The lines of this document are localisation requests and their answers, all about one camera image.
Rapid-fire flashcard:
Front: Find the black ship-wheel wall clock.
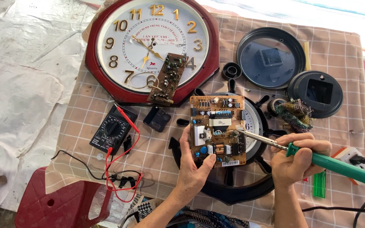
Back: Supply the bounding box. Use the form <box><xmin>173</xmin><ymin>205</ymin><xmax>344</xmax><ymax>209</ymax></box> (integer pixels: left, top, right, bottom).
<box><xmin>168</xmin><ymin>79</ymin><xmax>287</xmax><ymax>206</ymax></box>

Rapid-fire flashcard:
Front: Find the white and orange power strip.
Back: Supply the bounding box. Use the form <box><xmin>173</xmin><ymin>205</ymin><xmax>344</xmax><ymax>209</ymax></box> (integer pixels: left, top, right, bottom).
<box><xmin>331</xmin><ymin>147</ymin><xmax>365</xmax><ymax>186</ymax></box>

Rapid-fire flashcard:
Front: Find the yellow flat stick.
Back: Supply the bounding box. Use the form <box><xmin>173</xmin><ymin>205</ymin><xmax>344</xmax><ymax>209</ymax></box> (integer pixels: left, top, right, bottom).
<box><xmin>304</xmin><ymin>41</ymin><xmax>312</xmax><ymax>71</ymax></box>

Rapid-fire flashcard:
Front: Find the black digital multimeter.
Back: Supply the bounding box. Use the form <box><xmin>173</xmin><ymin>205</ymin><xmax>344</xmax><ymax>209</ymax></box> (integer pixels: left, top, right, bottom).
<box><xmin>89</xmin><ymin>104</ymin><xmax>138</xmax><ymax>156</ymax></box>

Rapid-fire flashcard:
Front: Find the white wire loop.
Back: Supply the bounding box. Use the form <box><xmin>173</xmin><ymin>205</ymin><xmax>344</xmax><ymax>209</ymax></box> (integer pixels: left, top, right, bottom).
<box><xmin>129</xmin><ymin>72</ymin><xmax>163</xmax><ymax>92</ymax></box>

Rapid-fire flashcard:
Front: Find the red multimeter test lead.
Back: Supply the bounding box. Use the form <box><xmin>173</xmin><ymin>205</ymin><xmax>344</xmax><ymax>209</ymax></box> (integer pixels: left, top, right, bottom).
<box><xmin>104</xmin><ymin>104</ymin><xmax>144</xmax><ymax>203</ymax></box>

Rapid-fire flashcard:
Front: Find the green plastic lighter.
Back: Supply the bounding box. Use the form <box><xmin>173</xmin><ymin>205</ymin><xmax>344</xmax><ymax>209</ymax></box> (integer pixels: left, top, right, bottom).
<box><xmin>313</xmin><ymin>170</ymin><xmax>326</xmax><ymax>199</ymax></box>

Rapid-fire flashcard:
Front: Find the white plastic tarp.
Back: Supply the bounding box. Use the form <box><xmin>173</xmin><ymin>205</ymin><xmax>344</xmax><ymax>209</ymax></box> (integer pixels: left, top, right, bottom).
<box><xmin>0</xmin><ymin>0</ymin><xmax>98</xmax><ymax>217</ymax></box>

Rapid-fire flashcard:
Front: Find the multicoloured woven rag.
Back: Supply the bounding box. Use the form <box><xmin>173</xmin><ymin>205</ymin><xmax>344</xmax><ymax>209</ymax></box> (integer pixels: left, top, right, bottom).
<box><xmin>275</xmin><ymin>99</ymin><xmax>314</xmax><ymax>133</ymax></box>

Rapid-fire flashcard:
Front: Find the person's right hand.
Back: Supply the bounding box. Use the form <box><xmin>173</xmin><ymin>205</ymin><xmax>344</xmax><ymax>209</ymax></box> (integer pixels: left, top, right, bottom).
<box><xmin>270</xmin><ymin>132</ymin><xmax>332</xmax><ymax>191</ymax></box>

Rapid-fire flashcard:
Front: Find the red plastic stool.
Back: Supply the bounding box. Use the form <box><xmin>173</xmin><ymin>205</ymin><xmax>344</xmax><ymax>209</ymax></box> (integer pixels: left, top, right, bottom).
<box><xmin>15</xmin><ymin>166</ymin><xmax>113</xmax><ymax>228</ymax></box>

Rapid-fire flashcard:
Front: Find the black tape roll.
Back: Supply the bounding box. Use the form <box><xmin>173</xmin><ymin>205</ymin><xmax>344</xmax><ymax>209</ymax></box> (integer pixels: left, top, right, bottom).
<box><xmin>267</xmin><ymin>98</ymin><xmax>288</xmax><ymax>117</ymax></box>

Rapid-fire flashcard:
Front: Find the red octagonal wall clock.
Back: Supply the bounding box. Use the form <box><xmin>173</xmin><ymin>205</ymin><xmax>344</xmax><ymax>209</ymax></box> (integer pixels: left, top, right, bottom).
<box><xmin>84</xmin><ymin>0</ymin><xmax>220</xmax><ymax>107</ymax></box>

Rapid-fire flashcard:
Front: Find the narrow brown circuit board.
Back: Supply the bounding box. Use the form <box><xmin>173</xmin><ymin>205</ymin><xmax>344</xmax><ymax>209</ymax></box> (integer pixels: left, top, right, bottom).
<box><xmin>147</xmin><ymin>53</ymin><xmax>189</xmax><ymax>106</ymax></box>

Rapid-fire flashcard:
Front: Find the large brown power circuit board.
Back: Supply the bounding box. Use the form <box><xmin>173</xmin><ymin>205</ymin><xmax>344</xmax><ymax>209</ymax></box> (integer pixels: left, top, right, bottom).
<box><xmin>189</xmin><ymin>95</ymin><xmax>247</xmax><ymax>168</ymax></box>

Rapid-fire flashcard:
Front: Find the black round glass clock cover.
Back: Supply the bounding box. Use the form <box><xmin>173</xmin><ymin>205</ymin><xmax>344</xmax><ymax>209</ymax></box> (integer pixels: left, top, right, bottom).
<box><xmin>236</xmin><ymin>27</ymin><xmax>306</xmax><ymax>90</ymax></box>

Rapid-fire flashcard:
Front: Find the person's left hand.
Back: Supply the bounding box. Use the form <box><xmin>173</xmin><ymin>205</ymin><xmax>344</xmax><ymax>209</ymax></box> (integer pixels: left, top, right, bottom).
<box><xmin>173</xmin><ymin>124</ymin><xmax>218</xmax><ymax>199</ymax></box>

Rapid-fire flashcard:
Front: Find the small black plastic piece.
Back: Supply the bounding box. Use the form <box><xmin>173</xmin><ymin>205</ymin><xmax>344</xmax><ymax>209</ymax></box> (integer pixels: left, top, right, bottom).
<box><xmin>123</xmin><ymin>136</ymin><xmax>133</xmax><ymax>155</ymax></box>

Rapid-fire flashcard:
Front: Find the beige checked tablecloth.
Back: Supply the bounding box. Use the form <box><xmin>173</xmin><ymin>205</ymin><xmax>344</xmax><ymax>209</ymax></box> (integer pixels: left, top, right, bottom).
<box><xmin>45</xmin><ymin>14</ymin><xmax>365</xmax><ymax>228</ymax></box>

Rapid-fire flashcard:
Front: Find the black soldering iron cable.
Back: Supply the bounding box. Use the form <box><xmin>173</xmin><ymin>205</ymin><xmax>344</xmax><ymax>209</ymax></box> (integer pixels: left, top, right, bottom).
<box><xmin>302</xmin><ymin>180</ymin><xmax>365</xmax><ymax>228</ymax></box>

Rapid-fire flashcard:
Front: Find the green-handled soldering iron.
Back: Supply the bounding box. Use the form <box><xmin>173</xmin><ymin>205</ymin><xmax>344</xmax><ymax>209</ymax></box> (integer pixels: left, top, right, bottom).
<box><xmin>236</xmin><ymin>128</ymin><xmax>365</xmax><ymax>189</ymax></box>

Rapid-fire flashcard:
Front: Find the small black plastic ring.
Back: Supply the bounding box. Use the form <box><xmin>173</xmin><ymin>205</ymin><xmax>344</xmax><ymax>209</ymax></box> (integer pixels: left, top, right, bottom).
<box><xmin>222</xmin><ymin>62</ymin><xmax>242</xmax><ymax>80</ymax></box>

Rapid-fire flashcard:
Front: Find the black clock movement box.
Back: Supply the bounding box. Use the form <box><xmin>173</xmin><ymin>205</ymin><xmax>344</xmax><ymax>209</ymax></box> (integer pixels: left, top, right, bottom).
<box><xmin>143</xmin><ymin>106</ymin><xmax>172</xmax><ymax>133</ymax></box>

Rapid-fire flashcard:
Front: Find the black round clock back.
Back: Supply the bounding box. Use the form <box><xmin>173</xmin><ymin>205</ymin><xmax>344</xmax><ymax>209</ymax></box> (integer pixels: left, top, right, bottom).
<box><xmin>287</xmin><ymin>70</ymin><xmax>343</xmax><ymax>119</ymax></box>

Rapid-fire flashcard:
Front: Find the black multimeter test lead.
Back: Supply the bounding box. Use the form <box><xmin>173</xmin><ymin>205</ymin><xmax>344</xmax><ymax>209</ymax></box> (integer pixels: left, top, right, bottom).
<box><xmin>51</xmin><ymin>149</ymin><xmax>142</xmax><ymax>190</ymax></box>

